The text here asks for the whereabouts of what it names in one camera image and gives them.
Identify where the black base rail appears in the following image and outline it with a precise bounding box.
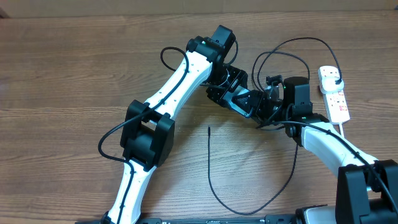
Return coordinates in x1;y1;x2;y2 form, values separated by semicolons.
74;213;299;224

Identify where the black charging cable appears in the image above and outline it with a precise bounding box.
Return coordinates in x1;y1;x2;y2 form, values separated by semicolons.
207;37;344;216

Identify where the white power strip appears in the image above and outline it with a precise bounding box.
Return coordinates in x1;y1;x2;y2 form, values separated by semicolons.
318;65;350;124

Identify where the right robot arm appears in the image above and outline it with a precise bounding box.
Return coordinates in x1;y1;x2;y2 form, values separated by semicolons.
229;76;397;223

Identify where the white charger plug adapter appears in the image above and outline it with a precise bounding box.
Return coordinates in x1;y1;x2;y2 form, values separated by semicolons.
320;77;345;94

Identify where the smartphone with blue screen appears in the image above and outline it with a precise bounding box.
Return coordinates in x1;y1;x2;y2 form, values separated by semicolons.
223;86;250;118

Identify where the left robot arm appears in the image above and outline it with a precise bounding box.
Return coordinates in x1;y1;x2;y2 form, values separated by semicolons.
100;26;237;223

